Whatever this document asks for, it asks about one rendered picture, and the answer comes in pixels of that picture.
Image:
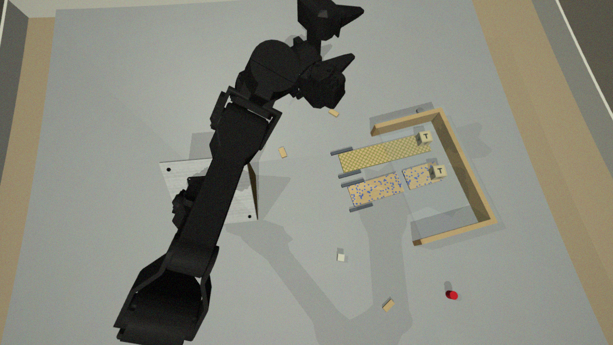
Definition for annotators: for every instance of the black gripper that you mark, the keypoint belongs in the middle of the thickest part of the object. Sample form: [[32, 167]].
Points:
[[322, 19]]

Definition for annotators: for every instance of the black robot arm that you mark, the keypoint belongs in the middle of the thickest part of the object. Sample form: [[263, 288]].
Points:
[[170, 305]]

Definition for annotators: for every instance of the red cylinder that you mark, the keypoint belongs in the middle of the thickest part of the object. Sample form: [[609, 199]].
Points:
[[451, 294]]

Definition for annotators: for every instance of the yellow strip with green lattice pattern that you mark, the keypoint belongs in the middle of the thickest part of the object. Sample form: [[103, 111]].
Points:
[[363, 158]]

